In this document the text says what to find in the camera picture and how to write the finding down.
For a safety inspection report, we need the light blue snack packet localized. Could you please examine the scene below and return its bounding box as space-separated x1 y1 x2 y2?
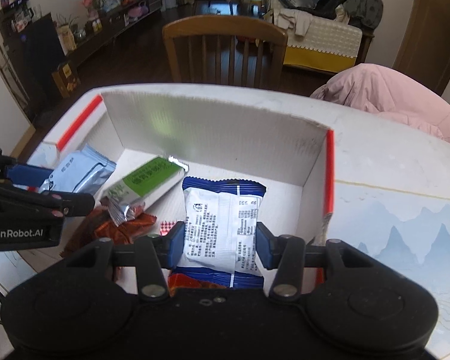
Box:
38 145 116 195

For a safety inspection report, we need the blue white snack packet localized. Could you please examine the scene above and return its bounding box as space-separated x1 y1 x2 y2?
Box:
169 176 266 289

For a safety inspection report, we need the green silver snack bar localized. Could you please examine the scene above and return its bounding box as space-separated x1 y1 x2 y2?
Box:
101 156 189 226

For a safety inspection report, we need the red checkered snack packet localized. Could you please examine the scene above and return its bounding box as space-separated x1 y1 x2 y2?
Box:
159 221 176 236

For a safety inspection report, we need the brown red snack packet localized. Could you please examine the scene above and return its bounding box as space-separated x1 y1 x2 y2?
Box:
60 206 157 258

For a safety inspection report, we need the yellow cardboard box on floor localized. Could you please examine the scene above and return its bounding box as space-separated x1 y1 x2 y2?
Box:
52 61 80 98

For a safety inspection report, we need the red white cardboard box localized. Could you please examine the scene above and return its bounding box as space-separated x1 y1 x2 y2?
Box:
31 84 334 294

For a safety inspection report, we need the dark wooden tv cabinet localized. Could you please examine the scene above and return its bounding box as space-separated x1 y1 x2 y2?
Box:
0 0 162 119

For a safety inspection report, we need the pink padded jacket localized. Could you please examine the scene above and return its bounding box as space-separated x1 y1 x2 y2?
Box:
311 63 450 143

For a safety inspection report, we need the wooden dining chair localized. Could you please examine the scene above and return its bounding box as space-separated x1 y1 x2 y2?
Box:
162 15 288 90

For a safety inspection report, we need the sofa with white cover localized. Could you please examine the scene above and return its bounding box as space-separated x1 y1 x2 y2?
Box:
266 0 384 74

